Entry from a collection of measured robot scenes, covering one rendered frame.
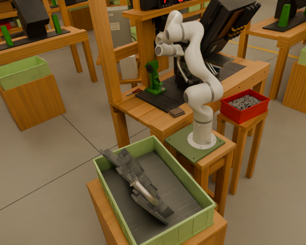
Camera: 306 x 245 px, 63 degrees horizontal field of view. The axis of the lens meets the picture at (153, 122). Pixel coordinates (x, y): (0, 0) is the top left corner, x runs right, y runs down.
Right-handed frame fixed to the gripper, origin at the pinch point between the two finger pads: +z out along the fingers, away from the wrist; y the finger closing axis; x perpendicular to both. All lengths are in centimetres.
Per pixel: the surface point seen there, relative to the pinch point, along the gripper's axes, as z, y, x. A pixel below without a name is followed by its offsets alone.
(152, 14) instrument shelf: -30.3, 26.2, -7.0
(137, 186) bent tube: -111, -83, -25
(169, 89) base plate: -4.7, -21.4, 26.3
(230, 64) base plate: 67, -14, -1
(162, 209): -93, -99, -12
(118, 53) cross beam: -41, 17, 32
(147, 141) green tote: -67, -62, 9
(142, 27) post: -27.5, 27.0, 9.3
